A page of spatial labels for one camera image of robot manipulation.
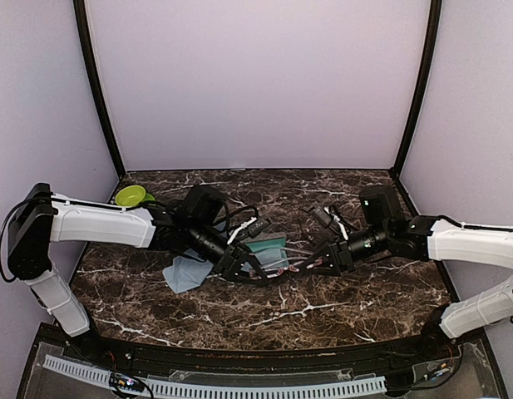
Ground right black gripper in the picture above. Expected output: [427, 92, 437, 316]
[299, 222, 392, 277]

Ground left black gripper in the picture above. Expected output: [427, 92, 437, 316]
[188, 220, 270, 287]

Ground teal glasses case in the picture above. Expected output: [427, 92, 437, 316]
[244, 233, 288, 268]

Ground pink frame sunglasses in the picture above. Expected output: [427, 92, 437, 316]
[252, 247, 324, 278]

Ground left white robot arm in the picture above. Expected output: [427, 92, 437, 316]
[0, 183, 271, 362]

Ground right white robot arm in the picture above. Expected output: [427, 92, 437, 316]
[298, 215, 513, 361]

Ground blue cleaning cloth left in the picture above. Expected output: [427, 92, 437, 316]
[162, 257, 214, 293]

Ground green plate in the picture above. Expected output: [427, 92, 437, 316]
[141, 194, 155, 204]

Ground green bowl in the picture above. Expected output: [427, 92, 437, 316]
[115, 185, 147, 207]

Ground dark frame sunglasses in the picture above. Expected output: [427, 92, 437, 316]
[297, 208, 323, 248]

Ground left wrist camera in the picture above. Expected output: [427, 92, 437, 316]
[180, 185, 272, 244]

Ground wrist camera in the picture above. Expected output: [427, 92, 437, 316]
[308, 185, 406, 240]
[180, 185, 272, 244]

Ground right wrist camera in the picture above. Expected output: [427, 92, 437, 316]
[308, 185, 406, 240]

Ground white slotted cable duct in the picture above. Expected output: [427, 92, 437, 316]
[42, 355, 387, 398]

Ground black front rail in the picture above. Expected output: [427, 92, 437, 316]
[35, 322, 486, 377]

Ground right black frame post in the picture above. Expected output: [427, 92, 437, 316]
[390, 0, 442, 180]

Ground black frame post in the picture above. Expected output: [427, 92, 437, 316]
[72, 0, 126, 178]
[390, 0, 442, 180]

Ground left black frame post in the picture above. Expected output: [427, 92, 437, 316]
[72, 0, 126, 178]

